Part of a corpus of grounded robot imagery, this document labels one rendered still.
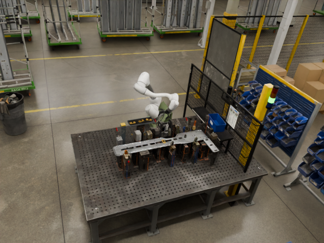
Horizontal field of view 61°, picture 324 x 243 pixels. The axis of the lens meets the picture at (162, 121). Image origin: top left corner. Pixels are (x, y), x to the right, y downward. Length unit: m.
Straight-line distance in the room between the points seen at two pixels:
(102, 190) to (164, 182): 0.79
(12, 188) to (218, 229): 3.14
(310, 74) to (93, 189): 5.71
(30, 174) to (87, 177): 1.43
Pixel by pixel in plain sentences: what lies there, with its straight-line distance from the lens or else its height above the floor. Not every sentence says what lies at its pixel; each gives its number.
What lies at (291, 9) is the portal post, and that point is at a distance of 7.51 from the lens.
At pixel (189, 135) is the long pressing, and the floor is 1.00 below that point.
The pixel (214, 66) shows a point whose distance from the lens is 6.27.
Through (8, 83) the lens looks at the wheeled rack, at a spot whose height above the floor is 0.28.
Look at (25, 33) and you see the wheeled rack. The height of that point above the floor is 0.28.
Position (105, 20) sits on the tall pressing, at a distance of 10.19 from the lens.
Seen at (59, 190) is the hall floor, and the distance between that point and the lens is 4.62.
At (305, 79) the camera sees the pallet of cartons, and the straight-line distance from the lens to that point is 7.47.
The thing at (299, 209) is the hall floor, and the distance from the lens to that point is 5.06.
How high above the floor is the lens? 3.42
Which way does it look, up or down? 35 degrees down
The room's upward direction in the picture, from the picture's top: 6 degrees clockwise
